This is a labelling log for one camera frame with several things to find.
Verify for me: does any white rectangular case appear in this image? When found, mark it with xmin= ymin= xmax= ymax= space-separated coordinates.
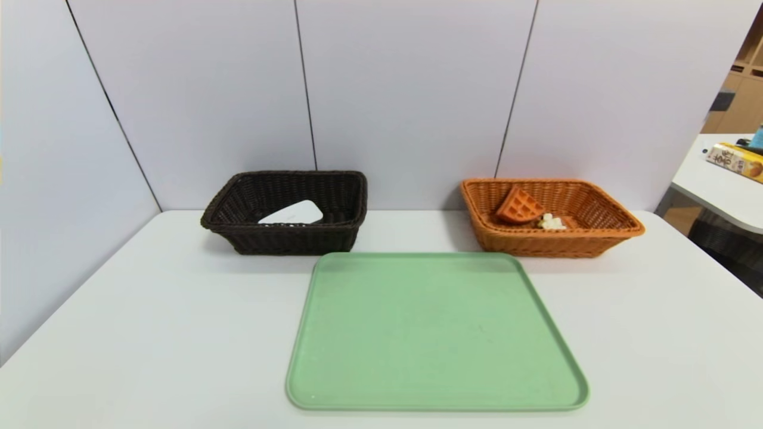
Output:
xmin=256 ymin=200 xmax=324 ymax=226

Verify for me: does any orange toy waffle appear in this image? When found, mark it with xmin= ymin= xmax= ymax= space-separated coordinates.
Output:
xmin=495 ymin=185 xmax=545 ymax=225

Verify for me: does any dark brown wicker basket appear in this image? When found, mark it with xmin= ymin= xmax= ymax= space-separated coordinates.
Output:
xmin=200 ymin=170 xmax=368 ymax=256

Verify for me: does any orange wicker basket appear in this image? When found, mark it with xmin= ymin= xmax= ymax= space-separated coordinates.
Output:
xmin=460 ymin=178 xmax=646 ymax=258

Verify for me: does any light green plastic tray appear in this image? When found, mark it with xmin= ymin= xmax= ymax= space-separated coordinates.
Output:
xmin=285 ymin=251 xmax=591 ymax=413

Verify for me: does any white side table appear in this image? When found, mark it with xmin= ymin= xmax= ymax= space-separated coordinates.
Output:
xmin=671 ymin=133 xmax=763 ymax=234

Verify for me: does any yellow snack box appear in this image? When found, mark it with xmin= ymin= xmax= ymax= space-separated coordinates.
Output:
xmin=706 ymin=142 xmax=763 ymax=184

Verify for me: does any wooden shelf unit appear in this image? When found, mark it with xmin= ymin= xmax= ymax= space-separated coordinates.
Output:
xmin=702 ymin=12 xmax=763 ymax=135

